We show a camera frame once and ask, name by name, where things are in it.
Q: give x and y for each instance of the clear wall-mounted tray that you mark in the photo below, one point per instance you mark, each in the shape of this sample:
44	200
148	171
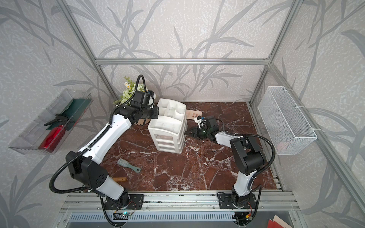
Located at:
47	132

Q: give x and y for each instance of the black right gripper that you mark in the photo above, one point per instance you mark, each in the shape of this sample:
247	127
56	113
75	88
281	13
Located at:
193	129

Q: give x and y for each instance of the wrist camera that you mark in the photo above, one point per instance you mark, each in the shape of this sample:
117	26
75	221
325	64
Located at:
200	121
143	99

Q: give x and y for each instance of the white wire mesh basket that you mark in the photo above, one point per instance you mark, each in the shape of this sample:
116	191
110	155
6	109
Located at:
288	128

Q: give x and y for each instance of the green white artificial flowers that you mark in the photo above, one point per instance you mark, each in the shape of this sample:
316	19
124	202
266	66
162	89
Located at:
125	98

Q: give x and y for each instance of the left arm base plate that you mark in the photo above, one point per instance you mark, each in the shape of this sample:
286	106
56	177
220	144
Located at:
129	202

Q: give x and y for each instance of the red paper at bottom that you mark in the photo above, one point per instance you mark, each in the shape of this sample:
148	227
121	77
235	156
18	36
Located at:
277	222

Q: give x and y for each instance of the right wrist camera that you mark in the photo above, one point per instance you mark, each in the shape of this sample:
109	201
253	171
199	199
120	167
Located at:
200	121

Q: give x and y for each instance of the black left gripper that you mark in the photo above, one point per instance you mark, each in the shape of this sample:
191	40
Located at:
156	111

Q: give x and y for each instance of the beige postcard red characters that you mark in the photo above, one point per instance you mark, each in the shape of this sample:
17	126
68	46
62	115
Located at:
192	114

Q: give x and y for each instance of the black clamp in tray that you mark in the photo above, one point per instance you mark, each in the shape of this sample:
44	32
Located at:
60	121

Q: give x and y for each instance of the green hair brush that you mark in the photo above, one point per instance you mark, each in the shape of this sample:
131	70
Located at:
126	164

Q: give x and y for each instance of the aluminium frame rail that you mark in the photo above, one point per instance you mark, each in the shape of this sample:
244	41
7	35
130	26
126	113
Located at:
106	61

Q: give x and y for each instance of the red brush in tray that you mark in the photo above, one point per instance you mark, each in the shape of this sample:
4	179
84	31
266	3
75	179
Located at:
53	139

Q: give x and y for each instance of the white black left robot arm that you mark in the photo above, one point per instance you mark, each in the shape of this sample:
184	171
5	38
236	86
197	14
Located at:
85	164

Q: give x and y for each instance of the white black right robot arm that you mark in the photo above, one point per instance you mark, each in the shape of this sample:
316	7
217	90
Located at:
245	148

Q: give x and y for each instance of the green card in tray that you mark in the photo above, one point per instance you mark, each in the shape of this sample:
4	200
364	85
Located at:
76	108

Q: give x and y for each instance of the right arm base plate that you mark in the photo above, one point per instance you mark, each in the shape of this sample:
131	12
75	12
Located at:
233	201

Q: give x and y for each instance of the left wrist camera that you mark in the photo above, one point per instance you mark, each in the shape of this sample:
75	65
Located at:
143	99

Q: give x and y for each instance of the white plastic drawer organizer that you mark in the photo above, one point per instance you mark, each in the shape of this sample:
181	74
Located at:
167	131

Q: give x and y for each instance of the small wooden block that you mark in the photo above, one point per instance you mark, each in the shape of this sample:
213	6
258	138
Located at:
120	179

